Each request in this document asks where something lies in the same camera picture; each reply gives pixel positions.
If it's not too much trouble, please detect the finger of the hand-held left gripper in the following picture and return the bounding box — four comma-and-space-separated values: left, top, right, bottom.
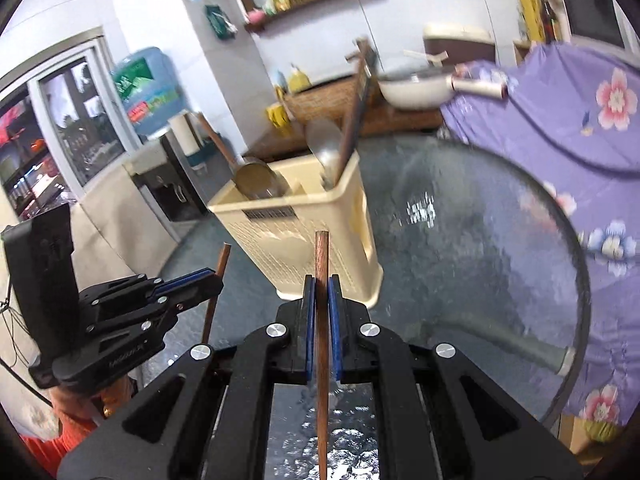
86, 301, 182, 339
76, 268, 225, 312

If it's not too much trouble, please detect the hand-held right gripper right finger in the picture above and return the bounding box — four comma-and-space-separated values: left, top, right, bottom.
327, 274, 583, 480

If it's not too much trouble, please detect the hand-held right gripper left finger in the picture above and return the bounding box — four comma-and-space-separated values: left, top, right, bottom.
57, 274, 317, 480

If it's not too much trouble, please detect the brown wooden chopstick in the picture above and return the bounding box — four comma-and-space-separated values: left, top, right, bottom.
314, 230, 331, 480
345, 72, 375, 171
201, 243, 232, 343

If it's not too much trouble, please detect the beige plastic utensil holder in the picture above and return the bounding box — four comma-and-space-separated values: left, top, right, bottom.
206, 150, 385, 309

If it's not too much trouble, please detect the wooden handled metal spoon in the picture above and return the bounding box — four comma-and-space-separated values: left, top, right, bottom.
196, 112, 292, 200

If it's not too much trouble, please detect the silver metal spoon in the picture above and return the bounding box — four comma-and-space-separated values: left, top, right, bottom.
305, 119, 348, 191

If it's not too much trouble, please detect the white water dispenser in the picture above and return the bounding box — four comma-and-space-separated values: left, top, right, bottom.
127, 132, 211, 223

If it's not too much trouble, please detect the cream paper roll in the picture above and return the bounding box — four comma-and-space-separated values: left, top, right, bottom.
169, 111, 201, 157

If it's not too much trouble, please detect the aluminium framed window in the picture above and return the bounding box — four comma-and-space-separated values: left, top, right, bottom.
0, 27, 143, 221

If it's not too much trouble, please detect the person's orange clothing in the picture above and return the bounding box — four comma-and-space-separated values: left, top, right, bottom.
22, 395, 101, 478

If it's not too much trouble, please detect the grey table leg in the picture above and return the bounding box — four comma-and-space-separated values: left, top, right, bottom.
440, 310, 576, 376

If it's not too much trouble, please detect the yellow cup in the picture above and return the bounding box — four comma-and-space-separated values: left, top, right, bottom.
266, 101, 293, 128

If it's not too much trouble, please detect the blue water bottle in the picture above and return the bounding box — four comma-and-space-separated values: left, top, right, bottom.
111, 46, 183, 137

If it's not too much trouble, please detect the dark wooden counter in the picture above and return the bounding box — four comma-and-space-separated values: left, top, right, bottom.
247, 105, 446, 161

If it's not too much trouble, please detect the woven pattern wash basin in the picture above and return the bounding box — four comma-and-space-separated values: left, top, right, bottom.
282, 74, 366, 121

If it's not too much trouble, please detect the yellow dish soap bottle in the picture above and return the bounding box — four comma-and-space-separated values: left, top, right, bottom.
286, 63, 313, 93

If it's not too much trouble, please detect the white frying pan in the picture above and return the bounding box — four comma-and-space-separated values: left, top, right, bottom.
377, 57, 508, 109

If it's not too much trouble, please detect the glass pan lid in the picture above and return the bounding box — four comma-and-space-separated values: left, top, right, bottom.
380, 57, 446, 83

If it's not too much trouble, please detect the green hanging packet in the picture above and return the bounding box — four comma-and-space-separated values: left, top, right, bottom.
205, 5, 238, 39

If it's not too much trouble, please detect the bamboo style faucet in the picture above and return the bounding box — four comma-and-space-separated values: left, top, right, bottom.
345, 37, 378, 78

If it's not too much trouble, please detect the purple floral cloth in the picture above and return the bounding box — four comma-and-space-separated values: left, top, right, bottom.
440, 42, 640, 431

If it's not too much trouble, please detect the brown and white rice cooker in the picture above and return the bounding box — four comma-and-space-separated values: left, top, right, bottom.
424, 22, 496, 66

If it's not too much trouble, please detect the small wooden box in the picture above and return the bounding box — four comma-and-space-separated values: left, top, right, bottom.
514, 37, 538, 66

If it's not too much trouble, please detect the brown glass bottle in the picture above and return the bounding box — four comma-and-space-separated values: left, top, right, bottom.
539, 0, 562, 43

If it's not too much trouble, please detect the yellow wrap roll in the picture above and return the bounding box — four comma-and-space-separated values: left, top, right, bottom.
510, 0, 543, 43

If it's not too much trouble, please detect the white microwave oven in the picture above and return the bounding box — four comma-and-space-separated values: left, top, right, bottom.
557, 0, 633, 51

